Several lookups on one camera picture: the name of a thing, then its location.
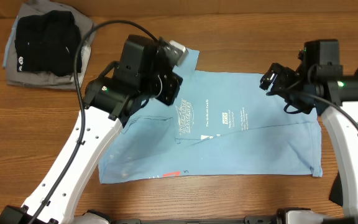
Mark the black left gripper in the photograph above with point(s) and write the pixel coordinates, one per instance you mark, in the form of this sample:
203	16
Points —
173	81

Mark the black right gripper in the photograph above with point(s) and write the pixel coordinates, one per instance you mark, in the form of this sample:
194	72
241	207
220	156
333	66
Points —
278	80

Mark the light blue printed t-shirt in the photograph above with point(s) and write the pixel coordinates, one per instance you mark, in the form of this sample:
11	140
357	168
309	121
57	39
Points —
219	124

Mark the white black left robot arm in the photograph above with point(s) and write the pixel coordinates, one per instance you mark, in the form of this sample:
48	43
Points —
144	71

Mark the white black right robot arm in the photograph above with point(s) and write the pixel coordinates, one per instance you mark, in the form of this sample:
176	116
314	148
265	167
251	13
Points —
320	84

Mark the black folded garment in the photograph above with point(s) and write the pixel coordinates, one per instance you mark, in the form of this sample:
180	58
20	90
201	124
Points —
47	43

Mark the grey folded garment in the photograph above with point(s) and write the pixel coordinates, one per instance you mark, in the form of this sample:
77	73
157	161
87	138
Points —
40	79

